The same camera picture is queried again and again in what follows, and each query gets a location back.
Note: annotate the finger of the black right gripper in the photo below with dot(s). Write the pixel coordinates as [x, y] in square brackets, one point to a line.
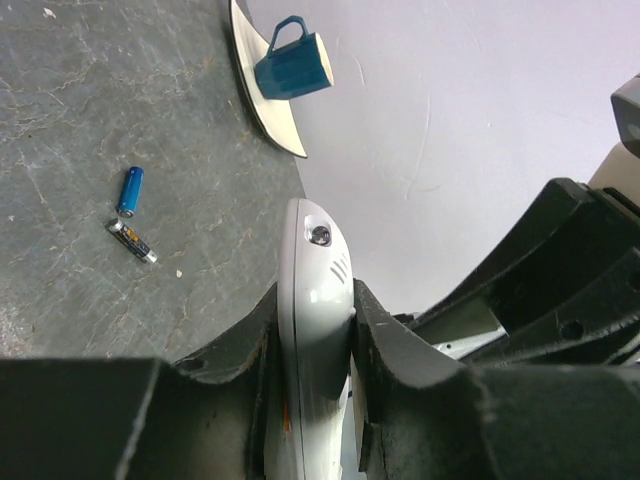
[598, 325]
[568, 237]

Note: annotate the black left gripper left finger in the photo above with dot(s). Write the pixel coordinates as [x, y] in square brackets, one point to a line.
[202, 417]

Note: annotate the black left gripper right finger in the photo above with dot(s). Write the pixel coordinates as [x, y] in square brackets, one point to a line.
[423, 415]

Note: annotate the white remote control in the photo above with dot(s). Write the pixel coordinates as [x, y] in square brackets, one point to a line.
[315, 301]

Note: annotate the white battery cover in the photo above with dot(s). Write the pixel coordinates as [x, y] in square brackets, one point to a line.
[457, 330]

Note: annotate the black battery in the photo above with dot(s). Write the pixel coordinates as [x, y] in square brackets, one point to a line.
[131, 241]

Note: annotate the blue battery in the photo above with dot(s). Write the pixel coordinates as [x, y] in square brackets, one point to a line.
[130, 192]

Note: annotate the white square plate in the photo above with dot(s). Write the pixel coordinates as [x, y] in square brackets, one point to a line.
[272, 111]

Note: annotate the dark blue mug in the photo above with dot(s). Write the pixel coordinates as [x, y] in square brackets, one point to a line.
[296, 69]

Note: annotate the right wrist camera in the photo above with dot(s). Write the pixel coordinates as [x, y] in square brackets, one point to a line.
[619, 170]

